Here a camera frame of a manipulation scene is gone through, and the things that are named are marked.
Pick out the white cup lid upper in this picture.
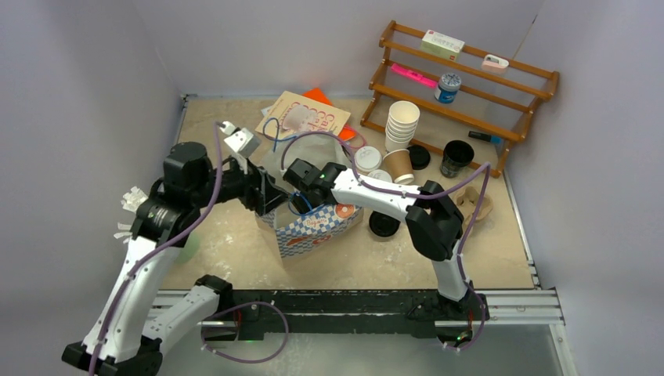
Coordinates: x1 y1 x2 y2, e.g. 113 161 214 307
354 146 382 173

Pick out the white green box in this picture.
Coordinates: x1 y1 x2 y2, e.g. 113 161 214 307
419 30 465 61

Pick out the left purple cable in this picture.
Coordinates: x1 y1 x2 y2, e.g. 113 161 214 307
87 121 290 376

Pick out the wooden shelf rack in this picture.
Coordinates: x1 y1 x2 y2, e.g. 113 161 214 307
359 20 560 178

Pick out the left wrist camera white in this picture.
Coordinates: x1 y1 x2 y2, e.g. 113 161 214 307
218 121 262 158

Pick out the stack of black lids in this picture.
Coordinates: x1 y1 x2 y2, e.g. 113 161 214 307
369 211 401 238

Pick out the pink white tape dispenser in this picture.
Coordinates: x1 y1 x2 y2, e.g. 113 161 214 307
481 54 510 75

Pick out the black blue marker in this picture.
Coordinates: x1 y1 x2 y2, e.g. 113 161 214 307
467 131 503 144

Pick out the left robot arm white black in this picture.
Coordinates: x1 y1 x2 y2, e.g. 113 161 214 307
62 142 289 375

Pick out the checkered paper bakery bag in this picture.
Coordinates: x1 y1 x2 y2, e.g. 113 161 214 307
254 117 365 261

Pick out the stack of white paper cups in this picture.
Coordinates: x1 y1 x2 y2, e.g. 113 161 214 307
384 100 420 152

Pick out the black paper cup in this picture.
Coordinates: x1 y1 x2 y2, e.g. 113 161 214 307
440 140 475 179

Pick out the white cup lid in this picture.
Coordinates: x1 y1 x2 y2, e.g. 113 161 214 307
354 146 382 173
367 169 393 183

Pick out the brown paper coffee cup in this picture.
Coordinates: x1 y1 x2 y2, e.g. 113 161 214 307
383 149 415 185

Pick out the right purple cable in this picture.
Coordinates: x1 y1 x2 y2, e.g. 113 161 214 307
280 129 493 354

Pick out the black flat lid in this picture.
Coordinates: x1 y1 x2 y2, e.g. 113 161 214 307
407 145 431 171

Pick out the white cup lid lower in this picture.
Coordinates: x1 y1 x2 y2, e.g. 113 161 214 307
367 169 393 183

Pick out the purple cable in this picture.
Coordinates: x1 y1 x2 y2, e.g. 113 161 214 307
280 129 493 354
87 121 290 376

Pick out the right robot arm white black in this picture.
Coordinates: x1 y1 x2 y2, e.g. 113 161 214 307
283 158 488 319

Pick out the pink highlighter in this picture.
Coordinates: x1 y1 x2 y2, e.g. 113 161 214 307
390 63 438 89

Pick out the green cup holder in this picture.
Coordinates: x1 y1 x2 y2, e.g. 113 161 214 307
175 232 200 265

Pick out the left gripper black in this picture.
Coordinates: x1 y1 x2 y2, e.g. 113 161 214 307
192 150 292 214

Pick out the blue white jar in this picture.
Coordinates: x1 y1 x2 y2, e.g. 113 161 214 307
435 73 462 104

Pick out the cakes recipe book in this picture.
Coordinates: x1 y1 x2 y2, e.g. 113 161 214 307
255 91 351 139

